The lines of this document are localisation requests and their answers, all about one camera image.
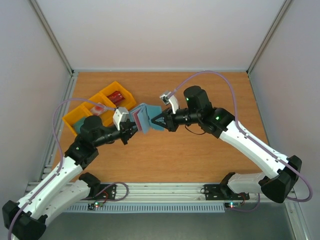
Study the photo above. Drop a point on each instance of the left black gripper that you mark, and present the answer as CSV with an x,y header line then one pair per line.
x,y
126,128

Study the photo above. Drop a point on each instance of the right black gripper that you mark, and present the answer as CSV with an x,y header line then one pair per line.
x,y
170,120

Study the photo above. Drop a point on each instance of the teal card holder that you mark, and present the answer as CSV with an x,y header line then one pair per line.
x,y
143,114

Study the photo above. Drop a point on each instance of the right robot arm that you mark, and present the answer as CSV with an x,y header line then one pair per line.
x,y
279,173

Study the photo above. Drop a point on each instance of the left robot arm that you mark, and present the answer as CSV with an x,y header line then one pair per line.
x,y
28,218

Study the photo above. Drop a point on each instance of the red card stack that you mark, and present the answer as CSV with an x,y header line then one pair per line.
x,y
116,97

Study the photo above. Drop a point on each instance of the white red-dot card stack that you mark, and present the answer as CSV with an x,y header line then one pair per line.
x,y
98,109

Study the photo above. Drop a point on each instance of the teal card stack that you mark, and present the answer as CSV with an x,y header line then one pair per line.
x,y
80,125

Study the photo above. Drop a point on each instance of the yellow bin far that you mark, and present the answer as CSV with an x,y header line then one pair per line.
x,y
129,102

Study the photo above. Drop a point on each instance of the yellow bin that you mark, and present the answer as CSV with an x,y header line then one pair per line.
x,y
129,102
107,116
76,116

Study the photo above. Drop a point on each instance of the yellow bin middle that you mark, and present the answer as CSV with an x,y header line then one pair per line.
x,y
107,116

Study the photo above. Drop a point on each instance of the yellow bin near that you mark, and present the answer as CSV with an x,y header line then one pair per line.
x,y
76,116

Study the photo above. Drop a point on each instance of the left small circuit board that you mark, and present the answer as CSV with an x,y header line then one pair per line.
x,y
95,205

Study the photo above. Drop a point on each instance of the small circuit board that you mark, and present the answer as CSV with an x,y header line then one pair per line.
x,y
233,205
95,205

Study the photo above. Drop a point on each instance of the right small circuit board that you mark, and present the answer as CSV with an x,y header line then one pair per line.
x,y
233,205

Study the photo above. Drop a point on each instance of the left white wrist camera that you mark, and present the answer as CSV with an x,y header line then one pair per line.
x,y
120,115

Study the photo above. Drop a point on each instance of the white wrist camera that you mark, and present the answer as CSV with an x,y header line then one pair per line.
x,y
168,98
120,115

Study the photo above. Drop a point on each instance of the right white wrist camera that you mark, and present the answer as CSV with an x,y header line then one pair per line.
x,y
168,98

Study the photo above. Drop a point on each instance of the aluminium front rail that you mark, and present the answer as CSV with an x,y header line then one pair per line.
x,y
172,192

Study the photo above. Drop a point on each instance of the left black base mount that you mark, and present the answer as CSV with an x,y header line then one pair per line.
x,y
102,192

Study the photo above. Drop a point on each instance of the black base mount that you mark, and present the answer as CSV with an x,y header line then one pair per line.
x,y
102,192
214,192

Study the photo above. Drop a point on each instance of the grey slotted cable duct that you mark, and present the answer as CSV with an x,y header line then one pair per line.
x,y
145,208

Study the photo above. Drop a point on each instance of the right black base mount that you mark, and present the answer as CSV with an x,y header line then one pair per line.
x,y
214,192

